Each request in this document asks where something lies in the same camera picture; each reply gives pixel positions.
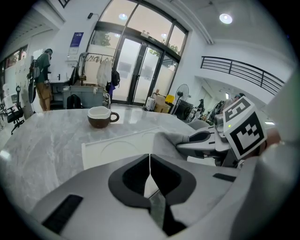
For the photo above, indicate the glass double door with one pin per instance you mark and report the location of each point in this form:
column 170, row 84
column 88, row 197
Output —
column 145, row 70

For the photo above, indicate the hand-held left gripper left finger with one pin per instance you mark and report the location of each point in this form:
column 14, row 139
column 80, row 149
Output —
column 93, row 199

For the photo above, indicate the yellow bin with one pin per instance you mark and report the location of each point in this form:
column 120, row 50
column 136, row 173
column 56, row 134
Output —
column 170, row 98

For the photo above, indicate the large cardboard box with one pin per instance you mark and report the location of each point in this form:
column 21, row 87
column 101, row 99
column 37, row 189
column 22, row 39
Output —
column 161, row 104

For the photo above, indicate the blue wall poster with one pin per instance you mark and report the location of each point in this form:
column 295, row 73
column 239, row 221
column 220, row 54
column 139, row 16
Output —
column 77, row 39

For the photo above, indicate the brown and white cup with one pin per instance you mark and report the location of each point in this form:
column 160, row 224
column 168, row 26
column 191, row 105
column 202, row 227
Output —
column 99, row 122

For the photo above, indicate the black hanging backpack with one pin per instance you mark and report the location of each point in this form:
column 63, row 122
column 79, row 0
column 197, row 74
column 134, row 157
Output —
column 115, row 78

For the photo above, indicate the person's grey shirt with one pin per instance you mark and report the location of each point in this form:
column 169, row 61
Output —
column 276, row 178

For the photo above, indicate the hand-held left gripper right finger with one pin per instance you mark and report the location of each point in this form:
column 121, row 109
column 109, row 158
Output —
column 206, row 187

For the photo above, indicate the person's right forearm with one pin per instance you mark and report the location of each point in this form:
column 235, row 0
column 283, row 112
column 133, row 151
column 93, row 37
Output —
column 273, row 139

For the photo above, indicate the black office chair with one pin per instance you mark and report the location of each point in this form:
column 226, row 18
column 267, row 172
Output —
column 15, row 112

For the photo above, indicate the black floor backpack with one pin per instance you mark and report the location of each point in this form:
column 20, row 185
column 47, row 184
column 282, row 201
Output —
column 73, row 102

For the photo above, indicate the white suitcase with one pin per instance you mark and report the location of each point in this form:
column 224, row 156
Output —
column 150, row 103

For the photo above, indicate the short black balcony railing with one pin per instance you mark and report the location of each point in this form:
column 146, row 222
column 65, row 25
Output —
column 246, row 70

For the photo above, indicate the black clothes rack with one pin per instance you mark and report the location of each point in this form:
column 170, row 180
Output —
column 98, row 55

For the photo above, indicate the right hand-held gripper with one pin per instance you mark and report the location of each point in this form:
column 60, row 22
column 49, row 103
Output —
column 246, row 133

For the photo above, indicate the white locker cabinet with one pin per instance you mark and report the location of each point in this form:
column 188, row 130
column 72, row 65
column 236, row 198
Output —
column 18, row 75

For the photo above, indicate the grey shell chair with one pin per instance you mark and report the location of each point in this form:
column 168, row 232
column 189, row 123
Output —
column 199, row 124

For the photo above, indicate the black standing fan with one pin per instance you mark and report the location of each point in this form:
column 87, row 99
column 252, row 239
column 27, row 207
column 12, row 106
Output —
column 182, row 92

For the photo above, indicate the round ceiling light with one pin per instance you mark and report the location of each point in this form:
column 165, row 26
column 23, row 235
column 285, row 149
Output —
column 225, row 18

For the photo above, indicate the white hanging garment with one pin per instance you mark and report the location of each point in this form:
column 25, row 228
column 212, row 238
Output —
column 104, row 72

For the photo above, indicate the white square box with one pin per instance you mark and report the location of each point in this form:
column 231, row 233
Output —
column 117, row 150

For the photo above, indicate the grey cloth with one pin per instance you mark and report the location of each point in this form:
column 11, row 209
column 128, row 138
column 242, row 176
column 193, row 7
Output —
column 166, row 145

